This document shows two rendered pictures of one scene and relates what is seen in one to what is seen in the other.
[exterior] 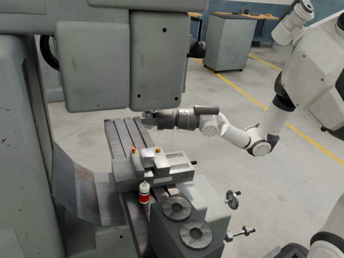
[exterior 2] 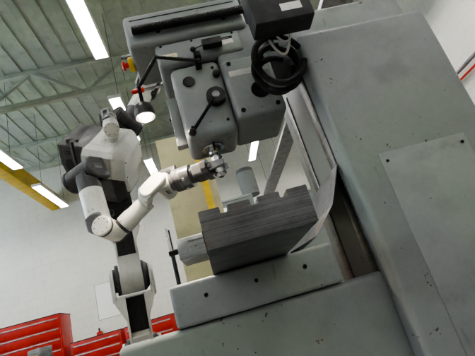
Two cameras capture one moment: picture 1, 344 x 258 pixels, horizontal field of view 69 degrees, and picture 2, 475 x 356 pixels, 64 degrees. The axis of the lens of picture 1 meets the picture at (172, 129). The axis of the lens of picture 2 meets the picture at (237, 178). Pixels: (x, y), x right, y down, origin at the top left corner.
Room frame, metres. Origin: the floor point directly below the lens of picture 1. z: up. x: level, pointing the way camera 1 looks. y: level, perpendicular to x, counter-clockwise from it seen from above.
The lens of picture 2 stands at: (2.09, 0.51, 0.71)
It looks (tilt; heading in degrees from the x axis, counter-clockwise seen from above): 19 degrees up; 196
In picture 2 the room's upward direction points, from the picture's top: 17 degrees counter-clockwise
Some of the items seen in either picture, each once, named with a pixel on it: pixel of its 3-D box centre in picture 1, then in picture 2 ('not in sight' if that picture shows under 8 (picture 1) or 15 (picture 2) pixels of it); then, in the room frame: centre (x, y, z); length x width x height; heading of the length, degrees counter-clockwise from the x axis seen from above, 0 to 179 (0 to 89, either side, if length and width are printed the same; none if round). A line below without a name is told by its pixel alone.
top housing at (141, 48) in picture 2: not in sight; (187, 42); (0.84, 0.11, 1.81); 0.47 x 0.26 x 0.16; 114
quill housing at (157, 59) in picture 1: (151, 57); (204, 111); (0.85, 0.10, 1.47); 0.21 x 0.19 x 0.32; 24
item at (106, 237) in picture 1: (145, 199); (253, 288); (0.85, 0.09, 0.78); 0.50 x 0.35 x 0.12; 114
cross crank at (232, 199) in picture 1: (227, 200); not in sight; (1.05, -0.37, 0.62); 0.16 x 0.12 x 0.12; 114
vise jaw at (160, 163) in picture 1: (158, 159); not in sight; (0.88, 0.04, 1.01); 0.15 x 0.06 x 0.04; 21
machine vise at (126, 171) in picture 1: (152, 167); (229, 234); (0.87, 0.07, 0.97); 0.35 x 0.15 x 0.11; 111
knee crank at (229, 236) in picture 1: (239, 232); not in sight; (0.93, -0.45, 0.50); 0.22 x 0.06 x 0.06; 114
